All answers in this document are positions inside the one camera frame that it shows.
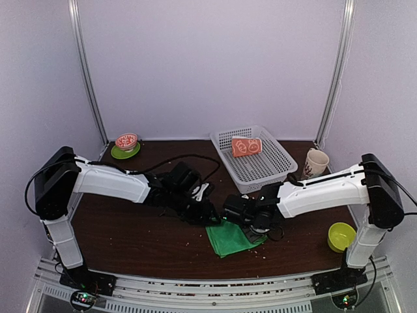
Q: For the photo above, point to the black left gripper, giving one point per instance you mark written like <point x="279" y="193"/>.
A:
<point x="202" y="216"/>

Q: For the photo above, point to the red patterned ceramic bowl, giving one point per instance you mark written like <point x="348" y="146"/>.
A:
<point x="126" y="142"/>

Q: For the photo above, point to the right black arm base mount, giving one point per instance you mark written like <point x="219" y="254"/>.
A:
<point x="339" y="279"/>

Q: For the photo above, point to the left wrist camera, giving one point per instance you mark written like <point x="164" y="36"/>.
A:
<point x="202" y="191"/>

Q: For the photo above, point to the front aluminium rail base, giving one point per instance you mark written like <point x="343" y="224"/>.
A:
<point x="289" y="293"/>

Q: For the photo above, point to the white plastic mesh basket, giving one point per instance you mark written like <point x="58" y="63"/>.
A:
<point x="250" y="173"/>

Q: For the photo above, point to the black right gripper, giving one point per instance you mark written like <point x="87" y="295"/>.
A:
<point x="251" y="235"/>

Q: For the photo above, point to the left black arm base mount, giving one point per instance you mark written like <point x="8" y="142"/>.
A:
<point x="89" y="283"/>

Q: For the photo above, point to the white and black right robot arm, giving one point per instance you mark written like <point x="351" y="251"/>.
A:
<point x="368" y="183"/>

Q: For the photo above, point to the cream patterned ceramic mug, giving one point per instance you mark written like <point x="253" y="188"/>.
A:
<point x="315" y="164"/>

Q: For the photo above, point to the lime green bowl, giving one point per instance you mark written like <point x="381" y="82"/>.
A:
<point x="340" y="236"/>

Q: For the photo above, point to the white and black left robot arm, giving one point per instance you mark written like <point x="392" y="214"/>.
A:
<point x="182" y="189"/>

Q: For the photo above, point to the right aluminium frame post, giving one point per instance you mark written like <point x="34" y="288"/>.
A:
<point x="341" y="57"/>

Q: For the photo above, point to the green microfiber towel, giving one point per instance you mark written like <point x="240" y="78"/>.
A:
<point x="227" y="238"/>

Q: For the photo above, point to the orange bunny pattern towel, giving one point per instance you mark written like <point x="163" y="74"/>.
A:
<point x="242" y="147"/>

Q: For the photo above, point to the green saucer plate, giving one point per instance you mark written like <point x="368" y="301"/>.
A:
<point x="120" y="154"/>

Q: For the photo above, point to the aluminium frame post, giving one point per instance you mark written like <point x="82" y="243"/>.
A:
<point x="341" y="57"/>
<point x="73" y="7"/>

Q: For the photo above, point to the left aluminium frame post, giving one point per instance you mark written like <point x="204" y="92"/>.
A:
<point x="73" y="7"/>

